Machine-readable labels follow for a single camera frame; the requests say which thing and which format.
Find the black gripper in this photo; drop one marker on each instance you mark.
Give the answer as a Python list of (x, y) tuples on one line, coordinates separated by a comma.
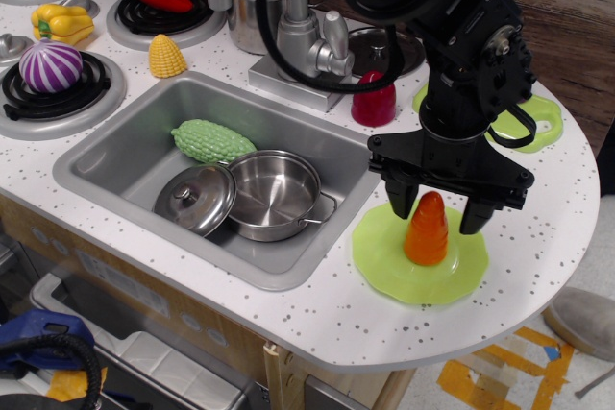
[(471, 168)]

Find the orange toy carrot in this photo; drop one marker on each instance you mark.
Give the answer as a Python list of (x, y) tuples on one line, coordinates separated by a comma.
[(427, 235)]

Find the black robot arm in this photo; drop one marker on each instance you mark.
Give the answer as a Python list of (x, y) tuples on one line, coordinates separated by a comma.
[(479, 77)]

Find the light green plate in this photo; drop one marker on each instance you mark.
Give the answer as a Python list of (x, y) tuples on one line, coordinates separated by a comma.
[(377, 246)]

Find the dark red toy vegetable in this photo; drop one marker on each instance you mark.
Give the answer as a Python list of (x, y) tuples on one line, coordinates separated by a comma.
[(376, 108)]

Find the steel pot in sink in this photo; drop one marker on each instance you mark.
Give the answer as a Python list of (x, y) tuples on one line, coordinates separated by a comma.
[(278, 194)]

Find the steel lid on counter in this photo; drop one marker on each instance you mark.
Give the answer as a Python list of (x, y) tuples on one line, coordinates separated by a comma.
[(372, 52)]

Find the grey shoe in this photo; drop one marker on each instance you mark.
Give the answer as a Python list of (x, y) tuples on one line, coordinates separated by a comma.
[(585, 320)]

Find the silver toy faucet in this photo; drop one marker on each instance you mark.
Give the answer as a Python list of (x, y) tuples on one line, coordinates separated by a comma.
[(317, 48)]

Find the steel pot lid in sink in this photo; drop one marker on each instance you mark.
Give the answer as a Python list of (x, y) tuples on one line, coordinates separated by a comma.
[(198, 199)]

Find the green toy bitter gourd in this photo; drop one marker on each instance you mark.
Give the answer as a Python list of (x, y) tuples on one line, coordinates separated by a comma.
[(208, 142)]

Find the tall steel pot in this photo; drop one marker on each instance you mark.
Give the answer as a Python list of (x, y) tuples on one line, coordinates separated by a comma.
[(243, 24)]

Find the yellow toy corn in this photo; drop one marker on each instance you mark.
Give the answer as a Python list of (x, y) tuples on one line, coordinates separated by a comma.
[(165, 58)]

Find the grey toy sink basin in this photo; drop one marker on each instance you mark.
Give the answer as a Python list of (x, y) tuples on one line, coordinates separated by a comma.
[(132, 167)]

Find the middle stove burner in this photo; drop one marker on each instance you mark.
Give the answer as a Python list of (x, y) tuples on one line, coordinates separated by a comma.
[(134, 24)]

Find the yellow toy bell pepper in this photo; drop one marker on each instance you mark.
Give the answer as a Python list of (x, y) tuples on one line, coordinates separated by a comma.
[(67, 24)]

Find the purple striped toy onion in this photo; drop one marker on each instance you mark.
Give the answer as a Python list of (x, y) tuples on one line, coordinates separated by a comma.
[(51, 66)]

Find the grey stove knob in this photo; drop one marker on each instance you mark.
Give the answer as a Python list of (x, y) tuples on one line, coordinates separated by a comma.
[(12, 48), (91, 7)]

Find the blue clamp tool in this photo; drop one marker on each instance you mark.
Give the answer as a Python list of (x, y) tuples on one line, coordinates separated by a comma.
[(45, 339)]

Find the front left stove burner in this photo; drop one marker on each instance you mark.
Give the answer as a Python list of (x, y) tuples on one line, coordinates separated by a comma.
[(30, 115)]

